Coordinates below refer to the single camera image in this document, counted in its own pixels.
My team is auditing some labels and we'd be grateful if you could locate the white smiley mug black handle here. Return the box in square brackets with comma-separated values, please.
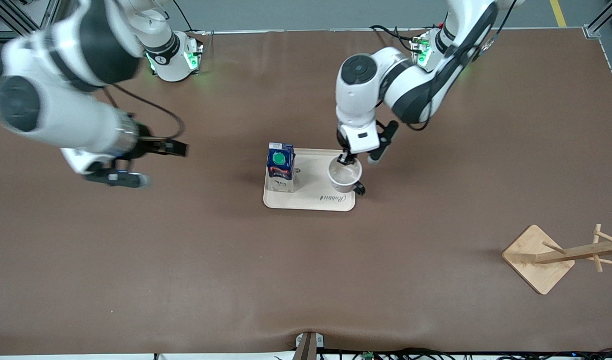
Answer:
[328, 157, 366, 197]

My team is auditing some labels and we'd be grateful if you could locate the blue milk carton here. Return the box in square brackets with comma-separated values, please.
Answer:
[266, 142, 296, 194]

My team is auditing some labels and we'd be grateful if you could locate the wooden cup rack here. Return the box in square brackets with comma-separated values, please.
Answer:
[502, 223, 612, 296]

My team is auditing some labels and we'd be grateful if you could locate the cream rabbit print tray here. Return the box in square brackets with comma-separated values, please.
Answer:
[263, 148, 357, 212]

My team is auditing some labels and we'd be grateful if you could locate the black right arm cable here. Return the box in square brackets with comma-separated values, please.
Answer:
[103, 84, 185, 141]

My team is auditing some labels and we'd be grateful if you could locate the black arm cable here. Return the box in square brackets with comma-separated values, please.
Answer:
[103, 84, 185, 141]
[376, 0, 519, 132]

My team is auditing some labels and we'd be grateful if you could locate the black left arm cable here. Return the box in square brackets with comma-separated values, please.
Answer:
[376, 0, 519, 132]

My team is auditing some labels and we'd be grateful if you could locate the black left base cable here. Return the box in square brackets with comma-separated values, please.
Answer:
[369, 24, 419, 53]

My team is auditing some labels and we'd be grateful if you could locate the black base cable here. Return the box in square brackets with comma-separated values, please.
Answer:
[369, 24, 419, 53]
[172, 0, 195, 34]

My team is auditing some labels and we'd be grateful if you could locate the black right base cable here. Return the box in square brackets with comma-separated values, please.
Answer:
[172, 0, 195, 34]

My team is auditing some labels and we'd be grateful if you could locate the aluminium frame post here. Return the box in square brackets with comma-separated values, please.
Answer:
[0, 0, 54, 40]
[585, 0, 612, 41]

